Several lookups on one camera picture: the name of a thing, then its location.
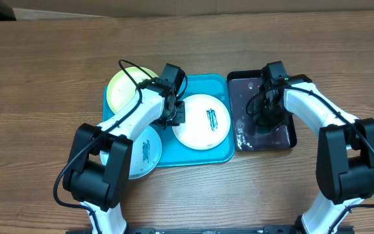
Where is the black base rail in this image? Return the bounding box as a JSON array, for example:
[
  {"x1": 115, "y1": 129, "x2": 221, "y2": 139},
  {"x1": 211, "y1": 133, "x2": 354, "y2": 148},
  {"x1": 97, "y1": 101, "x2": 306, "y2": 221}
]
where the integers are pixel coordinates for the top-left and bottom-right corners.
[{"x1": 65, "y1": 224, "x2": 355, "y2": 234}]

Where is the yellow-rimmed plate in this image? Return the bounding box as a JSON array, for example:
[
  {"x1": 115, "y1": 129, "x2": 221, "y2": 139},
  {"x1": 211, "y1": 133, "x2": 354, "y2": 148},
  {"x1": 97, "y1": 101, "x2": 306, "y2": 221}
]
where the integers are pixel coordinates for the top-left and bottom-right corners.
[{"x1": 106, "y1": 66, "x2": 157, "y2": 114}]

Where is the green scrubbing sponge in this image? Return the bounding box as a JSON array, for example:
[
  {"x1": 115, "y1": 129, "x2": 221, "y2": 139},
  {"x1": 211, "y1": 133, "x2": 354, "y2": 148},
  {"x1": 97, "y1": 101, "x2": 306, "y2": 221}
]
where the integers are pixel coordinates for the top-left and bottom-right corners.
[{"x1": 257, "y1": 126, "x2": 276, "y2": 135}]

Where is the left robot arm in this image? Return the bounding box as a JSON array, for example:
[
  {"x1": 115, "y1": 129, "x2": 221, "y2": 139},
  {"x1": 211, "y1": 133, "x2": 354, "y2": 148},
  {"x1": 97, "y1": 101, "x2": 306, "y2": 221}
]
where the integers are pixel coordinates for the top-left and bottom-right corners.
[{"x1": 53, "y1": 64, "x2": 188, "y2": 233}]

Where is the cardboard backdrop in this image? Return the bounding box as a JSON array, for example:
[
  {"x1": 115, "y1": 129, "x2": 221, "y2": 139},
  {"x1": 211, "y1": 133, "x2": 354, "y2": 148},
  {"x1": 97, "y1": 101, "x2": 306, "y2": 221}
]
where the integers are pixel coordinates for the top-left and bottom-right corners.
[{"x1": 5, "y1": 0, "x2": 374, "y2": 17}]

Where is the white plate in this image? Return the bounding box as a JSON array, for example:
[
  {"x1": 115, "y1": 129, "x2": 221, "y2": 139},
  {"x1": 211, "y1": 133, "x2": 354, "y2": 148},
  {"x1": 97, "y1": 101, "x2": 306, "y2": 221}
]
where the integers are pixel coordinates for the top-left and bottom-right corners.
[{"x1": 173, "y1": 94, "x2": 231, "y2": 150}]

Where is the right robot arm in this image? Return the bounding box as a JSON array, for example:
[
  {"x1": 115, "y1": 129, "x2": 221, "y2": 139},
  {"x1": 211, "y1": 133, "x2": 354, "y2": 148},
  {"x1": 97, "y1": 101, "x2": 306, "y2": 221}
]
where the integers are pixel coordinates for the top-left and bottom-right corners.
[{"x1": 245, "y1": 61, "x2": 374, "y2": 233}]

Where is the teal plastic tray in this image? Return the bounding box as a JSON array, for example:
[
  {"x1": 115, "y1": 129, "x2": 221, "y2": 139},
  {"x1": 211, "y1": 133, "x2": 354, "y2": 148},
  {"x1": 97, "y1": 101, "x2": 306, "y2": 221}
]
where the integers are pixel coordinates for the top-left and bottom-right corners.
[{"x1": 102, "y1": 73, "x2": 236, "y2": 168}]

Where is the black plastic tray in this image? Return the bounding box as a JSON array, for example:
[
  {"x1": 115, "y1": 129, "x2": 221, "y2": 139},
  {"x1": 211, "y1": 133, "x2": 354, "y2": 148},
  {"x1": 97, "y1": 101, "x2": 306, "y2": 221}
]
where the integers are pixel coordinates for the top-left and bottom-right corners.
[{"x1": 227, "y1": 70, "x2": 297, "y2": 152}]

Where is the light blue plate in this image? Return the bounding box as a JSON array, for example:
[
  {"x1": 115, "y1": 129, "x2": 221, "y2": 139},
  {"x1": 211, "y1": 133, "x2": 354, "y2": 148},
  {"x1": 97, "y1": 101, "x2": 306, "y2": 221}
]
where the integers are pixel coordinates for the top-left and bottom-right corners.
[{"x1": 99, "y1": 125, "x2": 163, "y2": 180}]

